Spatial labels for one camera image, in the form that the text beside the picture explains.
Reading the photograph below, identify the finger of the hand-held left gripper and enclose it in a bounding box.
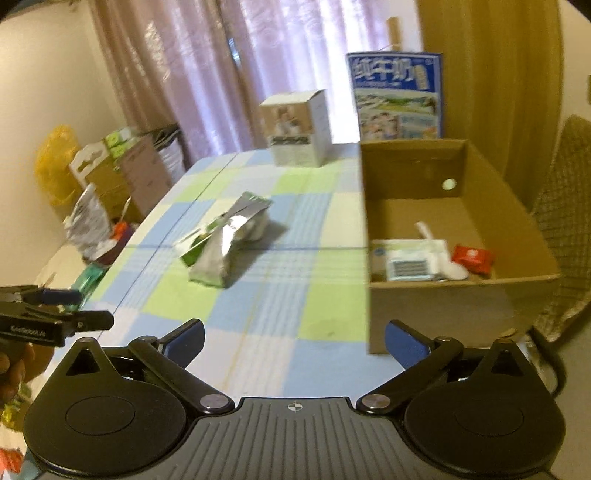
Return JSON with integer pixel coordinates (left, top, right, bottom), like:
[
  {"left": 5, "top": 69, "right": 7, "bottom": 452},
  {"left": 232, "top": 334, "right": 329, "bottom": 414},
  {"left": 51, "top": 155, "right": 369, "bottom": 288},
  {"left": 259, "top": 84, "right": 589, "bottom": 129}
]
[
  {"left": 37, "top": 288, "right": 83, "bottom": 305},
  {"left": 65, "top": 310, "right": 115, "bottom": 333}
]

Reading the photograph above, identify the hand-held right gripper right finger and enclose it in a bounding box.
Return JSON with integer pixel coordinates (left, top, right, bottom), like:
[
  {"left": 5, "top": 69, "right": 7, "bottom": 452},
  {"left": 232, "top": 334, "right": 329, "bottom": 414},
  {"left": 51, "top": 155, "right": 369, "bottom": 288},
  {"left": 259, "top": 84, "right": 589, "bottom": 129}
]
[{"left": 355, "top": 319, "right": 532, "bottom": 415}]

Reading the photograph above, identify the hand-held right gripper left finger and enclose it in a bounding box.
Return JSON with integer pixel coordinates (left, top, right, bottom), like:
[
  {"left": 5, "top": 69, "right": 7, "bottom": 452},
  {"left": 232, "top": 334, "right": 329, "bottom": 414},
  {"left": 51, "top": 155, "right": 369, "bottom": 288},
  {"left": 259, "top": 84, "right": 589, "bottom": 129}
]
[{"left": 62, "top": 318, "right": 235, "bottom": 416}]

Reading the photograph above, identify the brown cardboard box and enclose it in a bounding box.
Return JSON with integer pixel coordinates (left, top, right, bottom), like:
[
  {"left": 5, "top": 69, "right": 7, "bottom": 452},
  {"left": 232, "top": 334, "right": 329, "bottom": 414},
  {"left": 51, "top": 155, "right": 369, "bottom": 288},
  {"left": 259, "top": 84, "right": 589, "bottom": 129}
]
[{"left": 359, "top": 138, "right": 561, "bottom": 356}]

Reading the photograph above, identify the clear floss box blue label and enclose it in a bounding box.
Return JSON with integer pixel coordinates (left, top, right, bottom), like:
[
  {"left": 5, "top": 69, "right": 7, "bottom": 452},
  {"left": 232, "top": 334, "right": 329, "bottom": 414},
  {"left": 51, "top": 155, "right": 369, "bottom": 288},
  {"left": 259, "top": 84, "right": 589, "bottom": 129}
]
[{"left": 385, "top": 258, "right": 443, "bottom": 283}]

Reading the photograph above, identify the white spoon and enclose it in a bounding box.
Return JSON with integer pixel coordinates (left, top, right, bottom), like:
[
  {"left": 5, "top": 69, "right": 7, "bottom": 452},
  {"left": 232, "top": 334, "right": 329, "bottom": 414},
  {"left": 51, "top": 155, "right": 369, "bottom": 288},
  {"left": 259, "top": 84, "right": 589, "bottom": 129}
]
[{"left": 414, "top": 222, "right": 469, "bottom": 281}]

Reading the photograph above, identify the silver foil pouch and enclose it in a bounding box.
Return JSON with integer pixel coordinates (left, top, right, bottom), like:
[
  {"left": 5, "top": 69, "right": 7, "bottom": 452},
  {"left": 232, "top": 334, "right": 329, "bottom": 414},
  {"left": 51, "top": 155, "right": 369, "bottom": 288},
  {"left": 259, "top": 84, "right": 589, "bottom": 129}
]
[{"left": 188, "top": 191, "right": 273, "bottom": 289}]

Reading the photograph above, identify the green white medicine box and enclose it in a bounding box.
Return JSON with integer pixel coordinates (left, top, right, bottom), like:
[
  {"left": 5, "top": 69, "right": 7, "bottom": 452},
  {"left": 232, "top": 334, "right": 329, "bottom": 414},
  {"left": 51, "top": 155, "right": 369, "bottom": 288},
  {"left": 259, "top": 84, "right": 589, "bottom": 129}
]
[{"left": 175, "top": 217, "right": 232, "bottom": 268}]

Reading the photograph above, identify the long white barcode box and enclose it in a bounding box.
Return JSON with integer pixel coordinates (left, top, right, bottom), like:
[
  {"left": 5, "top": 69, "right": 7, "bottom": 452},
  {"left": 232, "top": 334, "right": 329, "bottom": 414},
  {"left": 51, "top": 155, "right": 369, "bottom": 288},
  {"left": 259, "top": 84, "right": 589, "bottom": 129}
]
[{"left": 416, "top": 239, "right": 450, "bottom": 278}]

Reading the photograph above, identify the red packet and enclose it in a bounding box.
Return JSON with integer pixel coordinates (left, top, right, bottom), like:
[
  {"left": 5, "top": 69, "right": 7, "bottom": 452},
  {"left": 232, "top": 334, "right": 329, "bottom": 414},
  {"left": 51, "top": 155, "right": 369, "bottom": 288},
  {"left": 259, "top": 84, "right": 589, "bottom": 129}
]
[{"left": 450, "top": 244, "right": 495, "bottom": 278}]

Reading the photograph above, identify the person's left hand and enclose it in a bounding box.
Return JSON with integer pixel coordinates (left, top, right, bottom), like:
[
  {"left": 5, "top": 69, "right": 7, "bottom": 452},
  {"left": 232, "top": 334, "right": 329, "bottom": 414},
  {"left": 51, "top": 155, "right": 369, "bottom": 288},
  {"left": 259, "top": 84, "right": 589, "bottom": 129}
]
[{"left": 0, "top": 344, "right": 37, "bottom": 402}]

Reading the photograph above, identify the dark green foil packet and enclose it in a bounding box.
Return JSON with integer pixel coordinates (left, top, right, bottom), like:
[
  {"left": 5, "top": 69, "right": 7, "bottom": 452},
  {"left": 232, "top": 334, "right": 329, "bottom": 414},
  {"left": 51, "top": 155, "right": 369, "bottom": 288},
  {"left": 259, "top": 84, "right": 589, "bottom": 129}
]
[{"left": 76, "top": 267, "right": 105, "bottom": 296}]

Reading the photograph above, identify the dark brown bowl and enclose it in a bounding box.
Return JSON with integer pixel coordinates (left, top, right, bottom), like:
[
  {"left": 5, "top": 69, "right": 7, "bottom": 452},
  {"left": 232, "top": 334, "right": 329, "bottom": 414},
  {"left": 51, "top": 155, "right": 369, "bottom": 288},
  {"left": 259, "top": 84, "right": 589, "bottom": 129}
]
[{"left": 90, "top": 222, "right": 132, "bottom": 268}]

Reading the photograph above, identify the printed clear plastic bag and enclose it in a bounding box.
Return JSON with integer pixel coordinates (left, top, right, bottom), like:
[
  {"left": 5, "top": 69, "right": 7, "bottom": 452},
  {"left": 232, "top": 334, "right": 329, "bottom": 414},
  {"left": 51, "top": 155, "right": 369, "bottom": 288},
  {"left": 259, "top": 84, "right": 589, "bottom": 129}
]
[{"left": 64, "top": 182, "right": 116, "bottom": 259}]

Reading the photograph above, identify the checked tablecloth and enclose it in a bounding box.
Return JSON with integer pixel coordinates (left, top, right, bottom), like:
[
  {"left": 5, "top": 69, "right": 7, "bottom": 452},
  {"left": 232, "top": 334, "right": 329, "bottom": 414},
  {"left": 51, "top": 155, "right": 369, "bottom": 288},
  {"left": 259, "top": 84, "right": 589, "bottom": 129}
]
[{"left": 83, "top": 143, "right": 393, "bottom": 402}]

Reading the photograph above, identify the plain brown carton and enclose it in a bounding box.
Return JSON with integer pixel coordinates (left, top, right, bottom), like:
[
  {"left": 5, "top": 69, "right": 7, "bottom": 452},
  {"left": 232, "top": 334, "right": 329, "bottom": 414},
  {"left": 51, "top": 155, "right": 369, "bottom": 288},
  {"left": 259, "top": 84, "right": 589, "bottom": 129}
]
[{"left": 85, "top": 161, "right": 134, "bottom": 222}]

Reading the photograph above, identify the yellow plastic bag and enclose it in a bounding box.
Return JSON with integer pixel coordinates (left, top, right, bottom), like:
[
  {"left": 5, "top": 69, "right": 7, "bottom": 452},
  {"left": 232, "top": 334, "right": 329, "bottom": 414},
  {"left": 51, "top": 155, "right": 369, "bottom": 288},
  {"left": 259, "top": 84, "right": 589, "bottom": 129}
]
[{"left": 34, "top": 124, "right": 84, "bottom": 206}]

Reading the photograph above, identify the white chair back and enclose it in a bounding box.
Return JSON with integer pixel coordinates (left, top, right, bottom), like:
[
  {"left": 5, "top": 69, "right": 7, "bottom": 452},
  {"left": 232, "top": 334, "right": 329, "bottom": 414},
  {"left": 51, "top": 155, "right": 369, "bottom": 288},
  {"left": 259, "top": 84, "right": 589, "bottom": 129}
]
[{"left": 68, "top": 141, "right": 112, "bottom": 190}]

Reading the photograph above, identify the stack of green tissue packs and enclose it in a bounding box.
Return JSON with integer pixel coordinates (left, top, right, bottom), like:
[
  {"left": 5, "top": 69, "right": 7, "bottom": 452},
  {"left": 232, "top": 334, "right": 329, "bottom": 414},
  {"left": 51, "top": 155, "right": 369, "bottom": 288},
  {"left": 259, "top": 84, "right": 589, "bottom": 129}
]
[{"left": 104, "top": 129, "right": 134, "bottom": 160}]

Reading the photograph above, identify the quilted tan chair cushion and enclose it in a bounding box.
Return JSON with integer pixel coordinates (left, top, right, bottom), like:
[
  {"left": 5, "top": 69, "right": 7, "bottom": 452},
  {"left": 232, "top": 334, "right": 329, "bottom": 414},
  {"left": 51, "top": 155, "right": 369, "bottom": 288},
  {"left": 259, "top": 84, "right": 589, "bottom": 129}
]
[{"left": 531, "top": 115, "right": 591, "bottom": 333}]

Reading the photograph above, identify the white product box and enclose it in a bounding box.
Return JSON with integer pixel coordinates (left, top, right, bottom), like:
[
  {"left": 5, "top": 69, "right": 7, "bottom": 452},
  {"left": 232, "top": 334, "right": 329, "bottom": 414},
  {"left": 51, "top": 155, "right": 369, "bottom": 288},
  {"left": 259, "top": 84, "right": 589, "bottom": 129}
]
[{"left": 259, "top": 89, "right": 334, "bottom": 168}]

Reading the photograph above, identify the blue milk carton box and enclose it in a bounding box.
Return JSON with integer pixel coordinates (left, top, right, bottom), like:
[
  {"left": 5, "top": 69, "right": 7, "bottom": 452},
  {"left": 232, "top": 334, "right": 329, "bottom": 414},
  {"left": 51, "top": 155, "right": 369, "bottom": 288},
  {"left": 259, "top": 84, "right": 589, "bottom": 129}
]
[{"left": 346, "top": 52, "right": 446, "bottom": 141}]

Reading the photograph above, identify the tan curtain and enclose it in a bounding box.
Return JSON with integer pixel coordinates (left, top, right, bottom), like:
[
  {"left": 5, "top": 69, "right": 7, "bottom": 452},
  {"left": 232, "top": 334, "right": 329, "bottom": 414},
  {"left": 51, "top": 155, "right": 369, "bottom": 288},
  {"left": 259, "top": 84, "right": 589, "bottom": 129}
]
[{"left": 90, "top": 0, "right": 241, "bottom": 155}]

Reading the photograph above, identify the brown curtain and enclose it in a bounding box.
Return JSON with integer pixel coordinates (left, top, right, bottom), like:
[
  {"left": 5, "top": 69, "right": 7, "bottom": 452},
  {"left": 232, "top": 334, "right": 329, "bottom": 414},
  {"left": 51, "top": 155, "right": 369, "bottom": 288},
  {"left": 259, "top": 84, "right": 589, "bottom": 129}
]
[{"left": 418, "top": 0, "right": 561, "bottom": 204}]

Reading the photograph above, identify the pink sheer curtain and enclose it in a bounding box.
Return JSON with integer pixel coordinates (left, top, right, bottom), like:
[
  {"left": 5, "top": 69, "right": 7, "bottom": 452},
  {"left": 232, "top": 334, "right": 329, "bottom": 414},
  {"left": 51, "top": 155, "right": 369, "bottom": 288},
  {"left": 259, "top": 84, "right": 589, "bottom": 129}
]
[{"left": 222, "top": 0, "right": 421, "bottom": 153}]

